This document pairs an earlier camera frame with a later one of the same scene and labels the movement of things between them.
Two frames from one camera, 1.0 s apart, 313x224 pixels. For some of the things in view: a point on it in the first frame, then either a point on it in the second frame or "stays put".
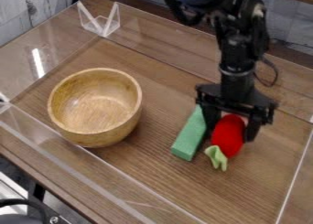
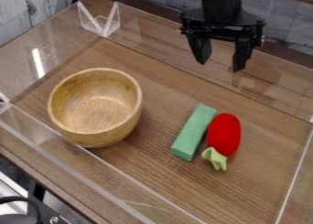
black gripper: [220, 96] → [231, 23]
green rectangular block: [192, 136] stays put
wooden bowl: [94, 104] stays put
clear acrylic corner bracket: [101, 25] stays put
